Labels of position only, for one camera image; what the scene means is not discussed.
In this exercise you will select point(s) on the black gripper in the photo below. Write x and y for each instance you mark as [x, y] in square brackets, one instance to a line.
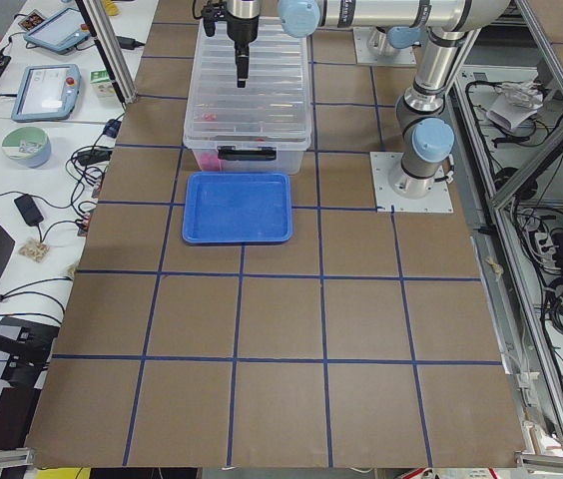
[242, 28]

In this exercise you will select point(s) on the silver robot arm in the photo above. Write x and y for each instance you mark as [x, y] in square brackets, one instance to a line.
[451, 28]

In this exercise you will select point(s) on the clear plastic storage box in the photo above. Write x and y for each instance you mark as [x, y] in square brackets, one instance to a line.
[246, 149]

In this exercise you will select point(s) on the red block in box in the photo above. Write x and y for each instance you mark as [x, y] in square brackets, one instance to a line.
[209, 161]

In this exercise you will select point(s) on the green white carton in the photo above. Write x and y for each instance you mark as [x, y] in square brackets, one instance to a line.
[101, 84]

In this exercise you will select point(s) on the blue plastic tray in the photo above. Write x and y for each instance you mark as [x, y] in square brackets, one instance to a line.
[227, 208]

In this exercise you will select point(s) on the blue teach pendant far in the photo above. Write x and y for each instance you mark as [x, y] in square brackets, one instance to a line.
[60, 33]

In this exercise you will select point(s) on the blue teach pendant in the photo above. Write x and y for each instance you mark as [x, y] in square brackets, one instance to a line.
[47, 93]
[60, 33]

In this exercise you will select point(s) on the blue teach pendant near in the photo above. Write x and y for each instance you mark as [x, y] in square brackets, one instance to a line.
[47, 93]

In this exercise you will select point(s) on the green white bowl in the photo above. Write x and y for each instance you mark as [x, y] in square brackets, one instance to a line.
[28, 147]

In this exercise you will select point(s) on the black power adapter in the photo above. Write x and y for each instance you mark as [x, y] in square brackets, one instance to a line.
[28, 210]

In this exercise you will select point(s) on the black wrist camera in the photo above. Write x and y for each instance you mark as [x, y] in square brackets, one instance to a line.
[212, 13]

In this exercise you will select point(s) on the aluminium frame post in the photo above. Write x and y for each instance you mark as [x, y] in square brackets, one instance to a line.
[107, 44]

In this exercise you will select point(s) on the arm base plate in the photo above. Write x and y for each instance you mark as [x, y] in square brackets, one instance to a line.
[396, 192]
[386, 46]

